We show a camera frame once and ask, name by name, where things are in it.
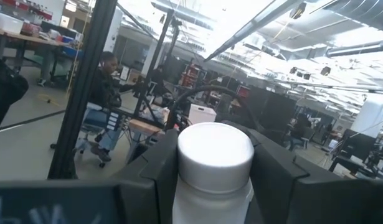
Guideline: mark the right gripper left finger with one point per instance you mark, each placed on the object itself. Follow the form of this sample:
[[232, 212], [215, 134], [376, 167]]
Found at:
[[160, 177]]

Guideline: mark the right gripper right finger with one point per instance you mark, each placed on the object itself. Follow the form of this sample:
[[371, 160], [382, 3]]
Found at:
[[272, 183]]

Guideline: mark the white pill bottle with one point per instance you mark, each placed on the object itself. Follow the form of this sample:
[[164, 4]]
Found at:
[[214, 161]]

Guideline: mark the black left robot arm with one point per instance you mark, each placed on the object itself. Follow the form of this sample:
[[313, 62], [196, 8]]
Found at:
[[4, 90]]

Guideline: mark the person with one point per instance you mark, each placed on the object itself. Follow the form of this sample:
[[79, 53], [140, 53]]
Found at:
[[160, 81], [104, 90], [300, 130]]

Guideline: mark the white box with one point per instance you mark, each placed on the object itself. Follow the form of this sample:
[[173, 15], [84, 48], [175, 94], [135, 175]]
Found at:
[[202, 113]]

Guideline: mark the office chair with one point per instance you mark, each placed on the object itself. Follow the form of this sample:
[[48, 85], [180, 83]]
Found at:
[[93, 124]]

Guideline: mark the black monitor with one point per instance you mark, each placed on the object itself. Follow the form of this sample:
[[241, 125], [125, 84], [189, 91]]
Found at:
[[356, 146]]

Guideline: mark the red shelf rack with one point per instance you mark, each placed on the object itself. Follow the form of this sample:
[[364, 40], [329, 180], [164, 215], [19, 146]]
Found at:
[[191, 76]]

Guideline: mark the white cylinder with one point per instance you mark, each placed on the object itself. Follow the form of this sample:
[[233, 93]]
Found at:
[[370, 118]]

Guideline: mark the wooden workbench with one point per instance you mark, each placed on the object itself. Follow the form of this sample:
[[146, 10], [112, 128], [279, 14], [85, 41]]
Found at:
[[26, 39]]

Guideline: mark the white storage tub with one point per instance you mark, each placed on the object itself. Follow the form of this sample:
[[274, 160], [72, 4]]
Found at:
[[6, 22]]

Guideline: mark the thin black post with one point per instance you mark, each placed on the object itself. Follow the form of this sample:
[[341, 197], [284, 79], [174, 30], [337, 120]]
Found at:
[[154, 62]]

